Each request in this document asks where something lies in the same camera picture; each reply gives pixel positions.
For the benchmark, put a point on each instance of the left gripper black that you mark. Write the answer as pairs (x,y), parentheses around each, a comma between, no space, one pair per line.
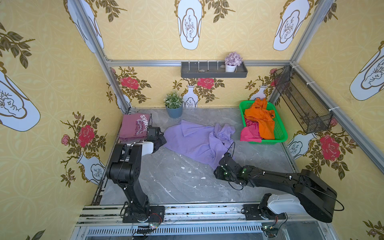
(159,137)

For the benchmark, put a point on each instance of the purple t-shirt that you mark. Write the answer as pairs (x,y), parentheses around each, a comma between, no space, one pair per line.
(204,144)

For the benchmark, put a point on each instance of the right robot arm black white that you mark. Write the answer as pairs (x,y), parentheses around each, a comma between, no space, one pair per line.
(303,192)

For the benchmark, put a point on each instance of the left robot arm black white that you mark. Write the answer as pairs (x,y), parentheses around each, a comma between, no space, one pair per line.
(124,170)

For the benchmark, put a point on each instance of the green plant blue pot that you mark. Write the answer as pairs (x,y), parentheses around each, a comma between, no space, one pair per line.
(174,104)

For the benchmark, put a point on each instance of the magenta t-shirt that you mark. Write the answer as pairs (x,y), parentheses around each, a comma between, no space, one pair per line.
(251,132)

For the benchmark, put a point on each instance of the orange t-shirt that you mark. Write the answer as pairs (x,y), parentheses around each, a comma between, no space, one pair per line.
(258,113)

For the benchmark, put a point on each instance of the green plastic basket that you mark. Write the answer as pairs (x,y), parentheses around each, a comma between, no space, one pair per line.
(280,131)

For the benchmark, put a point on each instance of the purple flower white pot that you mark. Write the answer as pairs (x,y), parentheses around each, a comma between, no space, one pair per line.
(232,61)

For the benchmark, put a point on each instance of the grey wall shelf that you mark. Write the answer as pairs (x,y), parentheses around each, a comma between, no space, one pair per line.
(211,69)

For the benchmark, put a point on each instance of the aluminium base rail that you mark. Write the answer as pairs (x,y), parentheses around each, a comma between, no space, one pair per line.
(198,219)

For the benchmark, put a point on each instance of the black wire mesh basket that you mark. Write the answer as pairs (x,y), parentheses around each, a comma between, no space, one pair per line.
(309,110)

